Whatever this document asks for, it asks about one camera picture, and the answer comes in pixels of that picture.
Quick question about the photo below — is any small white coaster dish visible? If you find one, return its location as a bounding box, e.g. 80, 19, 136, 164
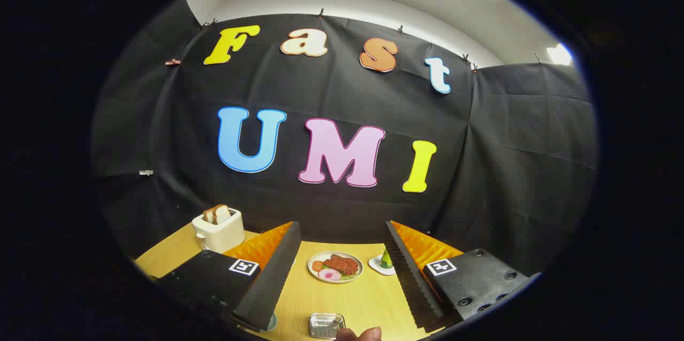
368, 255, 397, 276

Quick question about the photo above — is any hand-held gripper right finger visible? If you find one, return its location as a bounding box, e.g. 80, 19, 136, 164
385, 220, 541, 331

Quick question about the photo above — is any metal wire cutlery basket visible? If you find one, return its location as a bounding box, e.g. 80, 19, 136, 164
309, 313, 346, 340

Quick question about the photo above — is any cream white toaster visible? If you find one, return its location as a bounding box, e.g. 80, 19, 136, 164
191, 207, 246, 254

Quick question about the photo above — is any green lettuce leaf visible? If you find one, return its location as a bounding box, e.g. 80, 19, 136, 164
321, 263, 360, 281

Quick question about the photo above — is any white oval food plate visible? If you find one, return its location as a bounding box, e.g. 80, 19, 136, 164
308, 251, 364, 284

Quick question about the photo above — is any brown meat slab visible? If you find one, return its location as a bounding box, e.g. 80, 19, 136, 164
323, 254, 359, 276

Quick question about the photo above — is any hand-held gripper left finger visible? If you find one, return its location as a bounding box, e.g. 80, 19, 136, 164
155, 221, 302, 332

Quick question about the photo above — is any short ceiling light panel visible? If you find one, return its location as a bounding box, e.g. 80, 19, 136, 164
546, 43, 573, 66

